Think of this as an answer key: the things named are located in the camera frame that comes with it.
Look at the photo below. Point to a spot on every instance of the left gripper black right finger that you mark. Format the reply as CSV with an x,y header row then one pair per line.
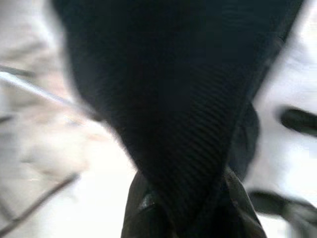
x,y
245,210

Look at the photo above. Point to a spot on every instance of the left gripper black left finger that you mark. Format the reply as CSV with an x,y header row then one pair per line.
x,y
138,218

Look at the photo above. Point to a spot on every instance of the black t-shirt with green logo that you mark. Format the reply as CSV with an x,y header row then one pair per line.
x,y
161,86

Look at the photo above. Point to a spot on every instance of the silver metal clothes rack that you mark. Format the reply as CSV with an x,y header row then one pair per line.
x,y
37,90

